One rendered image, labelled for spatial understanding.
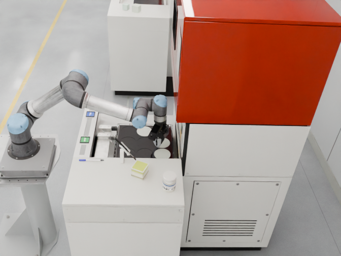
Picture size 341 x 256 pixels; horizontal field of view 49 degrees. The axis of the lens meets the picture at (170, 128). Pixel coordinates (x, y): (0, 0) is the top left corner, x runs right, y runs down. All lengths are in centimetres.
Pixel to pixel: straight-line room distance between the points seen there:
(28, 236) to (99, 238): 103
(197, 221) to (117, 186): 80
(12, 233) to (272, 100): 212
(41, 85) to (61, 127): 87
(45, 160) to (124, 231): 64
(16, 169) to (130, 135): 71
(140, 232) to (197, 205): 53
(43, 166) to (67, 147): 147
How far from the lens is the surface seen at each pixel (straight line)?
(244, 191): 247
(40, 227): 290
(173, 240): 220
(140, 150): 234
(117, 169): 213
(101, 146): 241
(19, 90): 472
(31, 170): 233
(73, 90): 206
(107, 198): 199
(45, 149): 244
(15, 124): 230
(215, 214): 261
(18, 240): 313
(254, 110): 205
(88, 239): 221
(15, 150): 241
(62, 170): 355
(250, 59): 187
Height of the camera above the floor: 247
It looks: 39 degrees down
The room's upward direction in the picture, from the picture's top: 4 degrees clockwise
